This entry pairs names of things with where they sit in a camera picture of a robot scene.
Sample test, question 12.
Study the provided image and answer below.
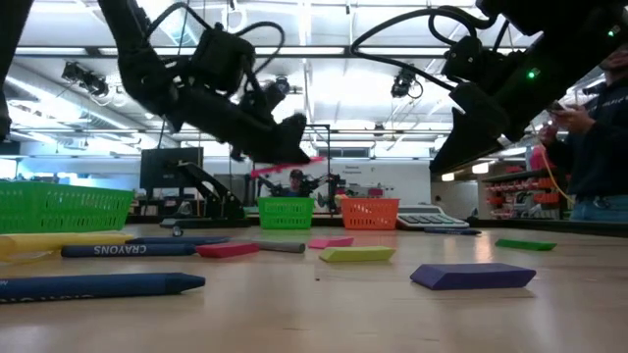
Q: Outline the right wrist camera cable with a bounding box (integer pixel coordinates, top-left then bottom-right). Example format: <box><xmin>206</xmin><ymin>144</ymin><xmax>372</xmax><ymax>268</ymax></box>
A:
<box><xmin>349</xmin><ymin>5</ymin><xmax>511</xmax><ymax>93</ymax></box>

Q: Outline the orange plastic bin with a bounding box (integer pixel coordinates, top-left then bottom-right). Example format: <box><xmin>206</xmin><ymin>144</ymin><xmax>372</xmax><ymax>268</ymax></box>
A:
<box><xmin>340</xmin><ymin>197</ymin><xmax>400</xmax><ymax>231</ymax></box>

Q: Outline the yellow eraser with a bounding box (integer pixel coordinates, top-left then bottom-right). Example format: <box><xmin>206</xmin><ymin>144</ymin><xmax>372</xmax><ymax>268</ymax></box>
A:
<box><xmin>318</xmin><ymin>245</ymin><xmax>397</xmax><ymax>264</ymax></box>

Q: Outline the yellow cable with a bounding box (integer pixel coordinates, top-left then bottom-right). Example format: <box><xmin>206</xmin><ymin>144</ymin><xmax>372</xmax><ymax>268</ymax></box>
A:
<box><xmin>534</xmin><ymin>136</ymin><xmax>575</xmax><ymax>205</ymax></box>

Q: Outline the blue eraser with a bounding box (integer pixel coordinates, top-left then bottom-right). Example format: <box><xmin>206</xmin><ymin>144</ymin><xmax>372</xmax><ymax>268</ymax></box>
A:
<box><xmin>409</xmin><ymin>262</ymin><xmax>538</xmax><ymax>291</ymax></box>

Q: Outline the yellow pen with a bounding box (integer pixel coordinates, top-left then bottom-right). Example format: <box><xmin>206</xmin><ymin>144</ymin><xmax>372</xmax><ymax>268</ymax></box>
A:
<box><xmin>0</xmin><ymin>231</ymin><xmax>134</xmax><ymax>265</ymax></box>

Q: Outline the pink eraser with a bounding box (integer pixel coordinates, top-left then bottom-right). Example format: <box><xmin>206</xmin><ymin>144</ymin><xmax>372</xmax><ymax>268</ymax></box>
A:
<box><xmin>307</xmin><ymin>236</ymin><xmax>355</xmax><ymax>250</ymax></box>

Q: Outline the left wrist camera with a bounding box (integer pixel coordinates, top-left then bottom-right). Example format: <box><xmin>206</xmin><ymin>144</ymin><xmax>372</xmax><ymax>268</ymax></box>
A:
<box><xmin>238</xmin><ymin>80</ymin><xmax>277</xmax><ymax>124</ymax></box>

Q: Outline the red storage box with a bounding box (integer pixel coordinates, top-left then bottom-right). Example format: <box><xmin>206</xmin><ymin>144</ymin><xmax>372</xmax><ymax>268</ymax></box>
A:
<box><xmin>528</xmin><ymin>145</ymin><xmax>551</xmax><ymax>171</ymax></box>

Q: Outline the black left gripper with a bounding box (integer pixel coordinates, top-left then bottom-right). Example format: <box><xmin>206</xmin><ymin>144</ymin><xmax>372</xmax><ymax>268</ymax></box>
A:
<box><xmin>166</xmin><ymin>83</ymin><xmax>312</xmax><ymax>166</ymax></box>

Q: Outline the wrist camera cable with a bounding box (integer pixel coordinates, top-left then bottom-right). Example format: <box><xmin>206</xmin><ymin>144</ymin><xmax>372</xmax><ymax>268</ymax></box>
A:
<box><xmin>146</xmin><ymin>1</ymin><xmax>287</xmax><ymax>75</ymax></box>
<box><xmin>349</xmin><ymin>5</ymin><xmax>511</xmax><ymax>93</ymax></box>

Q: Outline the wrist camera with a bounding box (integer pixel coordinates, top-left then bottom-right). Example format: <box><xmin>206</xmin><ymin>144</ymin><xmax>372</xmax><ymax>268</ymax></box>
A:
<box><xmin>443</xmin><ymin>34</ymin><xmax>495</xmax><ymax>83</ymax></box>
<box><xmin>238</xmin><ymin>80</ymin><xmax>277</xmax><ymax>124</ymax></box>

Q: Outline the green eraser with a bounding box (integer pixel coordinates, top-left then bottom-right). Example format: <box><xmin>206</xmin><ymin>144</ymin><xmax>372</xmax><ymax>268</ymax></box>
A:
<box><xmin>494</xmin><ymin>237</ymin><xmax>558</xmax><ymax>252</ymax></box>

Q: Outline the silver desk calculator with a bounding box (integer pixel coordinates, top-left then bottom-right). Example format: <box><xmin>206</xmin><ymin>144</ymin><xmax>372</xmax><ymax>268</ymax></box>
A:
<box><xmin>394</xmin><ymin>204</ymin><xmax>471</xmax><ymax>232</ymax></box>

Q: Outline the red eraser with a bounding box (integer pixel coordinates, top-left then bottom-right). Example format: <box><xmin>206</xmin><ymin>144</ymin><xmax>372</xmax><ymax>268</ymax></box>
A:
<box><xmin>195</xmin><ymin>241</ymin><xmax>261</xmax><ymax>260</ymax></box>

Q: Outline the black shelf with red bins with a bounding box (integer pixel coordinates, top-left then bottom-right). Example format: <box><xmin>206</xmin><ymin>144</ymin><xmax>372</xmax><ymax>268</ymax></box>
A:
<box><xmin>480</xmin><ymin>166</ymin><xmax>573</xmax><ymax>221</ymax></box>

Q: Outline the black monitor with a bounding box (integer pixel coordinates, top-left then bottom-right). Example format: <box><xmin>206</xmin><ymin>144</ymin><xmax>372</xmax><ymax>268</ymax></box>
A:
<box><xmin>138</xmin><ymin>146</ymin><xmax>205</xmax><ymax>191</ymax></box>

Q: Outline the blue crayon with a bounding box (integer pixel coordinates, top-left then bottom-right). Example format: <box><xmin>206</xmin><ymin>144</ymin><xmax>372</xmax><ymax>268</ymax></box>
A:
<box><xmin>423</xmin><ymin>226</ymin><xmax>483</xmax><ymax>236</ymax></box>
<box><xmin>60</xmin><ymin>243</ymin><xmax>197</xmax><ymax>260</ymax></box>
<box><xmin>128</xmin><ymin>235</ymin><xmax>232</xmax><ymax>247</ymax></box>
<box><xmin>0</xmin><ymin>272</ymin><xmax>207</xmax><ymax>305</ymax></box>

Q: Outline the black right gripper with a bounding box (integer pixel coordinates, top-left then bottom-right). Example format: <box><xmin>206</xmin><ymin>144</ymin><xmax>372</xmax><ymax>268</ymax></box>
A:
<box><xmin>429</xmin><ymin>81</ymin><xmax>514</xmax><ymax>176</ymax></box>

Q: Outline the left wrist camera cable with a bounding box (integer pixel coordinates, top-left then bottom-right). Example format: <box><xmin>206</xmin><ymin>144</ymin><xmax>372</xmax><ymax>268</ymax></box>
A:
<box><xmin>146</xmin><ymin>1</ymin><xmax>287</xmax><ymax>75</ymax></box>

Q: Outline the green plastic bin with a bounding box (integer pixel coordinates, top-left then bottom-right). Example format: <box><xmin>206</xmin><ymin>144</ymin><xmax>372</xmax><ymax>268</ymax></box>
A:
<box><xmin>0</xmin><ymin>180</ymin><xmax>135</xmax><ymax>235</ymax></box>
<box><xmin>256</xmin><ymin>196</ymin><xmax>316</xmax><ymax>230</ymax></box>

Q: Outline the orange pen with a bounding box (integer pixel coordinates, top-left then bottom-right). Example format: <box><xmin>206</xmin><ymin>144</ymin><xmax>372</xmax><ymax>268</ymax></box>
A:
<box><xmin>249</xmin><ymin>156</ymin><xmax>328</xmax><ymax>179</ymax></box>

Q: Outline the grey crayon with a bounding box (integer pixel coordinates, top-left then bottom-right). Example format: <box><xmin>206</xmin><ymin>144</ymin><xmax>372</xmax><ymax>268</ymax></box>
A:
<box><xmin>243</xmin><ymin>239</ymin><xmax>307</xmax><ymax>255</ymax></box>

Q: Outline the person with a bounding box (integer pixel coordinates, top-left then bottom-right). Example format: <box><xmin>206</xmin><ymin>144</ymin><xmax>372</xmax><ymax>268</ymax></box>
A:
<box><xmin>282</xmin><ymin>168</ymin><xmax>308</xmax><ymax>199</ymax></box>
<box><xmin>537</xmin><ymin>41</ymin><xmax>628</xmax><ymax>223</ymax></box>

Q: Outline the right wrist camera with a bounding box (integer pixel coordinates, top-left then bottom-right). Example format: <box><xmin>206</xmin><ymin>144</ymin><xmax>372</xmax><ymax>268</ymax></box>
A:
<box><xmin>443</xmin><ymin>34</ymin><xmax>495</xmax><ymax>83</ymax></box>

